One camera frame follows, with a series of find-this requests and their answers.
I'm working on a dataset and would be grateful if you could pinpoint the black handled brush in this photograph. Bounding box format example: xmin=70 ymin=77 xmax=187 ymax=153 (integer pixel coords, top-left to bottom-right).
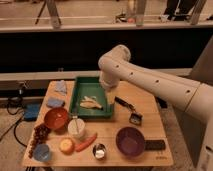
xmin=115 ymin=97 xmax=142 ymax=126

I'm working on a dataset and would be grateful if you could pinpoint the small metal cup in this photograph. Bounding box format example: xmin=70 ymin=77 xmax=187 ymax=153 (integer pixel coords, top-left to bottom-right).
xmin=92 ymin=143 xmax=106 ymax=160

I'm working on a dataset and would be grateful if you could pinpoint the dark red grape bunch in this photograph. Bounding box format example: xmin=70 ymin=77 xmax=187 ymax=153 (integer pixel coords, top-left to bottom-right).
xmin=28 ymin=123 xmax=50 ymax=158

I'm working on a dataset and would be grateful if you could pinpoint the yellow apple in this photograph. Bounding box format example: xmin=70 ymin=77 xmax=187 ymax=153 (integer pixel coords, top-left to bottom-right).
xmin=59 ymin=138 xmax=74 ymax=154

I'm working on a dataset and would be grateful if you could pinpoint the black cable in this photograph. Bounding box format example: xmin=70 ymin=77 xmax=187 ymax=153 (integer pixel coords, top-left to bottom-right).
xmin=0 ymin=96 xmax=28 ymax=148

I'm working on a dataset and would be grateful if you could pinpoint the black rectangular block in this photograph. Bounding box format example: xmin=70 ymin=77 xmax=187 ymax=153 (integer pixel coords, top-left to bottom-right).
xmin=145 ymin=140 xmax=166 ymax=150

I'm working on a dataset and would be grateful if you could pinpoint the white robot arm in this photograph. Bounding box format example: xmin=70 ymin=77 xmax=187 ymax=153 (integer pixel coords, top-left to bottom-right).
xmin=98 ymin=45 xmax=213 ymax=171

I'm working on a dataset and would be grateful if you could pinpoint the wooden folding table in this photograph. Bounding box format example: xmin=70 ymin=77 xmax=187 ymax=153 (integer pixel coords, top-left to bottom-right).
xmin=22 ymin=82 xmax=173 ymax=167

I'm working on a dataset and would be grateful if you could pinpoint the blue sponge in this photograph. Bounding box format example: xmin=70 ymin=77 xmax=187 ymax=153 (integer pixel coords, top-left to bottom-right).
xmin=46 ymin=97 xmax=65 ymax=108

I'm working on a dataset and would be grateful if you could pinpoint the blue power box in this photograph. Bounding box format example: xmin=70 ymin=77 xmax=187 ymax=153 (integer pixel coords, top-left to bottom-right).
xmin=24 ymin=104 xmax=40 ymax=121

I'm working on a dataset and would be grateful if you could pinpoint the white cup with stick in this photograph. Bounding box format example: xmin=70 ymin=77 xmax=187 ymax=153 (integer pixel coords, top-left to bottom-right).
xmin=68 ymin=118 xmax=85 ymax=139

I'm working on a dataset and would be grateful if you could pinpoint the green plastic tray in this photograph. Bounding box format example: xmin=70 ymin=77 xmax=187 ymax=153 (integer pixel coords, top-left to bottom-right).
xmin=69 ymin=77 xmax=114 ymax=119

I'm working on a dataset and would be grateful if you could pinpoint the red bowl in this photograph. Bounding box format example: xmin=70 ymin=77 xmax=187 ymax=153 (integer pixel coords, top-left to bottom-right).
xmin=44 ymin=107 xmax=68 ymax=130

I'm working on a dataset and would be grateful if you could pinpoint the blue plastic cup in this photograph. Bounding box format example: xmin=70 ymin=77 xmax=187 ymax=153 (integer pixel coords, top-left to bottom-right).
xmin=33 ymin=144 xmax=51 ymax=162

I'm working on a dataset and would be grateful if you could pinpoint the purple bowl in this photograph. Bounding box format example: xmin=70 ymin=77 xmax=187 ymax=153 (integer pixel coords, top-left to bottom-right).
xmin=116 ymin=127 xmax=145 ymax=157

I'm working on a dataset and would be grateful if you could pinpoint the peeled yellow banana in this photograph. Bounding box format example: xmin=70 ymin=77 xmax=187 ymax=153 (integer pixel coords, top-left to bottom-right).
xmin=80 ymin=96 xmax=103 ymax=110

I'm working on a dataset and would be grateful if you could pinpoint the orange carrot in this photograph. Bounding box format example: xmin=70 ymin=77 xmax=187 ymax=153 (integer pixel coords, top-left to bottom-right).
xmin=75 ymin=133 xmax=97 ymax=152

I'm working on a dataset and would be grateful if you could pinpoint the light blue crumpled cloth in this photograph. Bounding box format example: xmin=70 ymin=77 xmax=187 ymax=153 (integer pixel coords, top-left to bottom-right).
xmin=55 ymin=80 xmax=67 ymax=95

